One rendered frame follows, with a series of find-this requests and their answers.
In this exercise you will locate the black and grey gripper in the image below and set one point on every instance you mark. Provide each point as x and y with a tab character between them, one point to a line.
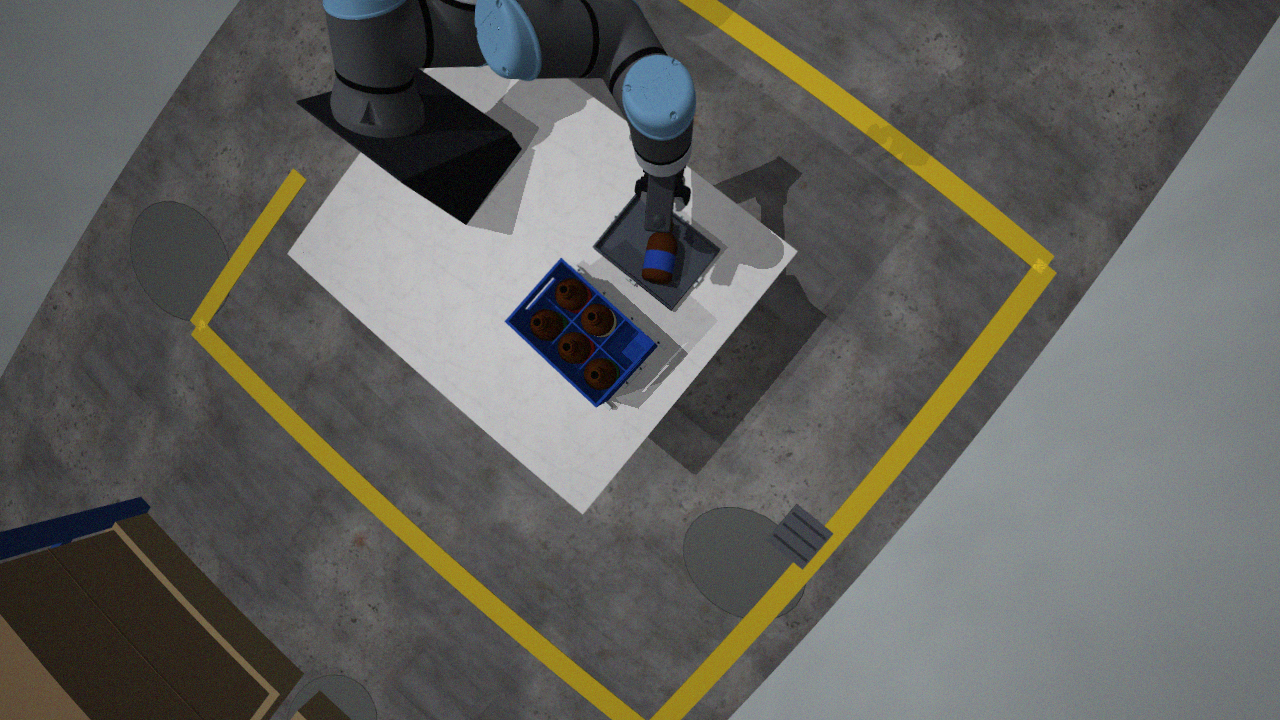
682	192

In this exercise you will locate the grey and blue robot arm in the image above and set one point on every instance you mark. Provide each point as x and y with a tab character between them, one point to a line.
376	44

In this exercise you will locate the brown bottle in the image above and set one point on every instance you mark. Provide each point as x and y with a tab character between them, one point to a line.
601	373
548	326
573	295
660	258
599	320
576	349

